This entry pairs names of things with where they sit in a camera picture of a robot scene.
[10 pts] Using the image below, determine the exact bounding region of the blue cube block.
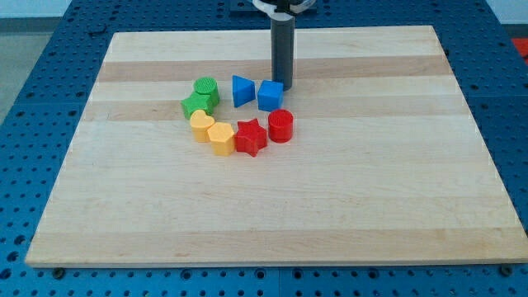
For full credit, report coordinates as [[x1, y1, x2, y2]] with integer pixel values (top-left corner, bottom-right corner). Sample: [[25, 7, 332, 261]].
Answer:
[[257, 80, 284, 112]]

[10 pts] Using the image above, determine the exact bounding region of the red star block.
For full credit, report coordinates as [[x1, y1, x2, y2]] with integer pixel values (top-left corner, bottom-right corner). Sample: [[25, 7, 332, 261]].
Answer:
[[234, 118, 267, 158]]

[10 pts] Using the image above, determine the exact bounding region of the red cylinder block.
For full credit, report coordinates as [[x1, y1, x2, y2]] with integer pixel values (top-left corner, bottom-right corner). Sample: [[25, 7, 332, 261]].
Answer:
[[268, 109, 294, 143]]

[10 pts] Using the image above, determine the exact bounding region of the yellow pentagon block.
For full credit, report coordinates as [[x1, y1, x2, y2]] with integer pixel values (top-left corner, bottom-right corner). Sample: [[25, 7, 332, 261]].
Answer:
[[207, 122, 235, 156]]

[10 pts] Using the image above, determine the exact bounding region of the blue triangle block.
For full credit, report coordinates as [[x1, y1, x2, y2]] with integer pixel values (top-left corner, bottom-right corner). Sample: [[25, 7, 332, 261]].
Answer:
[[232, 75, 256, 108]]

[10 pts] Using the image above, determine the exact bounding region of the yellow heart block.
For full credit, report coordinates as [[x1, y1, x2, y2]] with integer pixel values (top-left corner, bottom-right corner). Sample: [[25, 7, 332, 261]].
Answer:
[[190, 110, 215, 143]]

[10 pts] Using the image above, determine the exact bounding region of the green star block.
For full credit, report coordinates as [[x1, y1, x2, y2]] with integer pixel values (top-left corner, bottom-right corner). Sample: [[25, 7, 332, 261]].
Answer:
[[181, 92, 214, 120]]

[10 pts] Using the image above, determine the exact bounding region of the green cylinder block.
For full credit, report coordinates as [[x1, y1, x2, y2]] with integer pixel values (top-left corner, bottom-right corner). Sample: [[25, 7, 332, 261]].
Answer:
[[193, 77, 219, 106]]

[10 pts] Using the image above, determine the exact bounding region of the light wooden board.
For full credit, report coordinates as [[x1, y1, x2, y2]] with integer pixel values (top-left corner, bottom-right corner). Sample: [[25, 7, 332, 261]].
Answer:
[[26, 26, 527, 268]]

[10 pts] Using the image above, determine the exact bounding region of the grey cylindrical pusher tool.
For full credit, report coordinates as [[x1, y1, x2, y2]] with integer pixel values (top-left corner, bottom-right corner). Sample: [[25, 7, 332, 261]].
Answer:
[[271, 13, 295, 91]]

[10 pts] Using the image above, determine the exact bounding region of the red object at right edge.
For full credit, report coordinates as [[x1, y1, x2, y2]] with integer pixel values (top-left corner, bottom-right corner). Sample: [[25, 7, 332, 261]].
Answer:
[[511, 38, 528, 64]]

